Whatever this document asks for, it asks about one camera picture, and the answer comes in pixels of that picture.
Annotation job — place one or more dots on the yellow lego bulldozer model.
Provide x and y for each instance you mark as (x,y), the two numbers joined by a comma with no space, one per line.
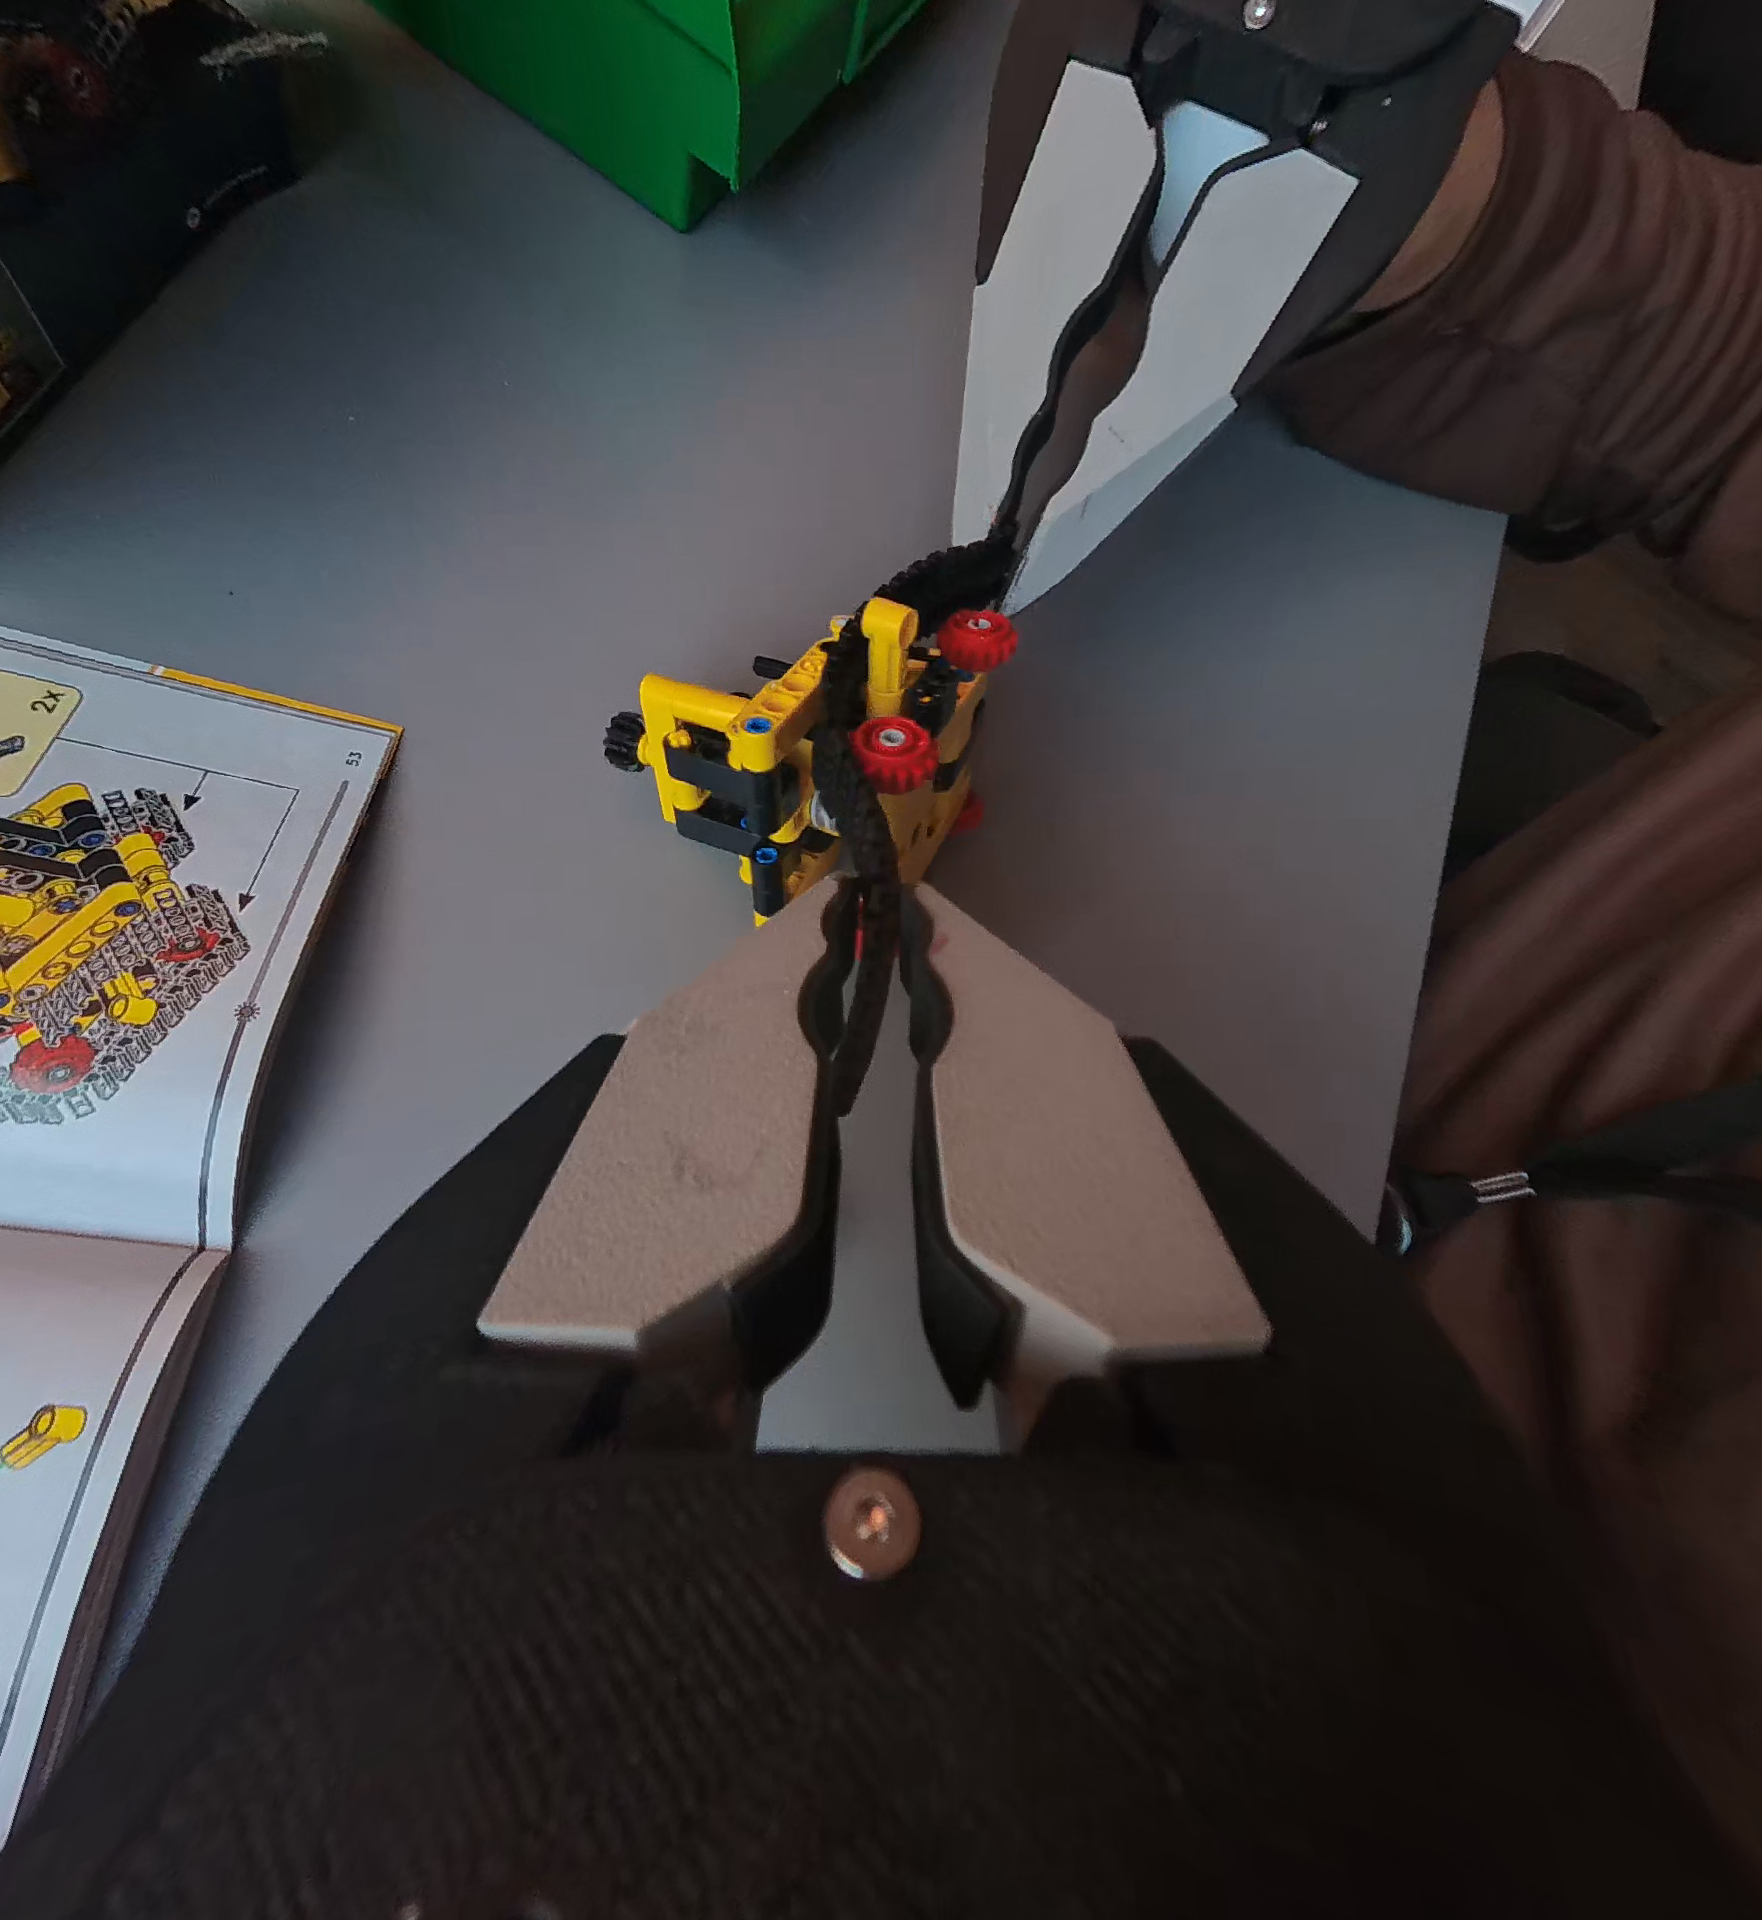
(717,750)

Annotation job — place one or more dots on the lego instruction booklet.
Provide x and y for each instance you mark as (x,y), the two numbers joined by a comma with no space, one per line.
(116,1048)

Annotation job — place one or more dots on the black lego set box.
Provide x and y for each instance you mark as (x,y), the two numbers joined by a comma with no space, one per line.
(72,223)

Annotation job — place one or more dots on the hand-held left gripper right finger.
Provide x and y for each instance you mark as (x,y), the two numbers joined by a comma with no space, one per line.
(1091,1184)

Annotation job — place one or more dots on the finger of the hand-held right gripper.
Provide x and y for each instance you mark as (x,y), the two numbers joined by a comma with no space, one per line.
(1241,284)
(1046,223)

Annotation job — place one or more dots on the black lego track strip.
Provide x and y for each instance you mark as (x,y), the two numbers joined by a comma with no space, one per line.
(865,840)

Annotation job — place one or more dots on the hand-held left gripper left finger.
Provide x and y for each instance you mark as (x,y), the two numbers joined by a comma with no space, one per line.
(672,1184)

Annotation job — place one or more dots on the green plastic bin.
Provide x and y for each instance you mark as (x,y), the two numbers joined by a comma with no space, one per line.
(641,74)

